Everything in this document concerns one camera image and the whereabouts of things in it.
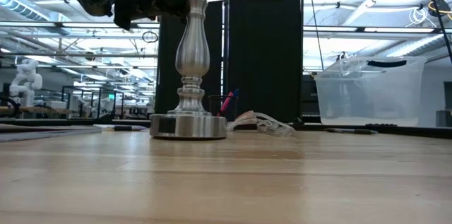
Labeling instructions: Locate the silver metal lamp base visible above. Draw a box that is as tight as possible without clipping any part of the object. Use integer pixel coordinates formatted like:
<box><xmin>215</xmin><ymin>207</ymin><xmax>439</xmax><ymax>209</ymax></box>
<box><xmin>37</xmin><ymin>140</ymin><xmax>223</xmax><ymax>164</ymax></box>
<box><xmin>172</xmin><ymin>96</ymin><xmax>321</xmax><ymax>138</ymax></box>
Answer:
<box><xmin>149</xmin><ymin>0</ymin><xmax>228</xmax><ymax>141</ymax></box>

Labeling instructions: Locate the clear lamp cord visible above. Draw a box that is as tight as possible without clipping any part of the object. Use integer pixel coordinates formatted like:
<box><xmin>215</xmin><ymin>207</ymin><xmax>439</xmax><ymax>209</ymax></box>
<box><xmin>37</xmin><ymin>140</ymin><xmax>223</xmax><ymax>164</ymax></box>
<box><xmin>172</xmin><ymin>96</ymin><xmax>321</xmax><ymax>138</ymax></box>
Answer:
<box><xmin>225</xmin><ymin>110</ymin><xmax>297</xmax><ymax>138</ymax></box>

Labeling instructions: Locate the black partition panel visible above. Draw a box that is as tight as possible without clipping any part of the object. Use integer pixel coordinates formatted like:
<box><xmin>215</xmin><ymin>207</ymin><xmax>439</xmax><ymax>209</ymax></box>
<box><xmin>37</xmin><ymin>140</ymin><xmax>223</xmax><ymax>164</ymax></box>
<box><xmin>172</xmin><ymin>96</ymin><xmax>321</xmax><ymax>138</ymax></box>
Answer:
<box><xmin>155</xmin><ymin>0</ymin><xmax>224</xmax><ymax>114</ymax></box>
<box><xmin>227</xmin><ymin>0</ymin><xmax>304</xmax><ymax>123</ymax></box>

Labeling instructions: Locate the black pen cup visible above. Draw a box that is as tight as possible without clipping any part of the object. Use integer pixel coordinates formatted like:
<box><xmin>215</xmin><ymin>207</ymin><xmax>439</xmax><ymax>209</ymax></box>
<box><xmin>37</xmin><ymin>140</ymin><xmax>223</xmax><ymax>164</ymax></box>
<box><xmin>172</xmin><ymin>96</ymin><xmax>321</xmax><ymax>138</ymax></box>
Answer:
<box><xmin>207</xmin><ymin>95</ymin><xmax>238</xmax><ymax>122</ymax></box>

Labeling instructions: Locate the pink marker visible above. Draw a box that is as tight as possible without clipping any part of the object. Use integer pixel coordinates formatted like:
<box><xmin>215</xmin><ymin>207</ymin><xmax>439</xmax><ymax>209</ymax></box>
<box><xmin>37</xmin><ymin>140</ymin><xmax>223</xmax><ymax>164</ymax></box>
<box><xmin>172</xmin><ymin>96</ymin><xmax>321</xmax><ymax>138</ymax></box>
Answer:
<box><xmin>217</xmin><ymin>91</ymin><xmax>234</xmax><ymax>117</ymax></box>

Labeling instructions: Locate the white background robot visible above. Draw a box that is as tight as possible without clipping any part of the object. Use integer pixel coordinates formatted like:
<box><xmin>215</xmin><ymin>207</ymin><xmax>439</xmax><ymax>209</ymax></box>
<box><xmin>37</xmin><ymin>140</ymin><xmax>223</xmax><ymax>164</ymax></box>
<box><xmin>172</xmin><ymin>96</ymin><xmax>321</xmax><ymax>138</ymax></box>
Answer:
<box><xmin>9</xmin><ymin>58</ymin><xmax>43</xmax><ymax>107</ymax></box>

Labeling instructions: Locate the clear plastic storage bin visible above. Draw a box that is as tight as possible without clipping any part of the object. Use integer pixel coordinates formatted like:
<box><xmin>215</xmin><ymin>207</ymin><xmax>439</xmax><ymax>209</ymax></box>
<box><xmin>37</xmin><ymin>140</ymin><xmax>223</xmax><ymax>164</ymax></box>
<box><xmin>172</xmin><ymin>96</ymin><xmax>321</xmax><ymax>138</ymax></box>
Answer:
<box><xmin>314</xmin><ymin>56</ymin><xmax>427</xmax><ymax>128</ymax></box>

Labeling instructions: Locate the dark slim pen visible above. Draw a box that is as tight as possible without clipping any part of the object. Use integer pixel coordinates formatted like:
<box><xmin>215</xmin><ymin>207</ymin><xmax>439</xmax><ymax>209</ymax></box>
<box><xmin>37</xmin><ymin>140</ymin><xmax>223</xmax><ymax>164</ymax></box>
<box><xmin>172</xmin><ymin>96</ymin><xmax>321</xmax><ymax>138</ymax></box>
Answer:
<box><xmin>324</xmin><ymin>127</ymin><xmax>379</xmax><ymax>136</ymax></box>

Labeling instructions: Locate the black aluminium frame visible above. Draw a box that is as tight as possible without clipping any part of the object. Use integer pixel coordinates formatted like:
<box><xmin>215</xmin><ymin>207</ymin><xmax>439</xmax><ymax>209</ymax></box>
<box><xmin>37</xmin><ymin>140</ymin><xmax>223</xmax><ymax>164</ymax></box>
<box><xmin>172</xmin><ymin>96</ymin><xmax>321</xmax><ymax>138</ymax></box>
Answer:
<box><xmin>0</xmin><ymin>117</ymin><xmax>452</xmax><ymax>139</ymax></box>

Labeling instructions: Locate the thin black taut cable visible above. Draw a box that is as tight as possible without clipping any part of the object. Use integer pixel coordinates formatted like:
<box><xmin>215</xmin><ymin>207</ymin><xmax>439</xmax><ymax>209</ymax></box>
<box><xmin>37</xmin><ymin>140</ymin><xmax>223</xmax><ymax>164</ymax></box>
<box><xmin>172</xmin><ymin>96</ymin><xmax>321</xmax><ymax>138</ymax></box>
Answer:
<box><xmin>422</xmin><ymin>0</ymin><xmax>452</xmax><ymax>63</ymax></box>

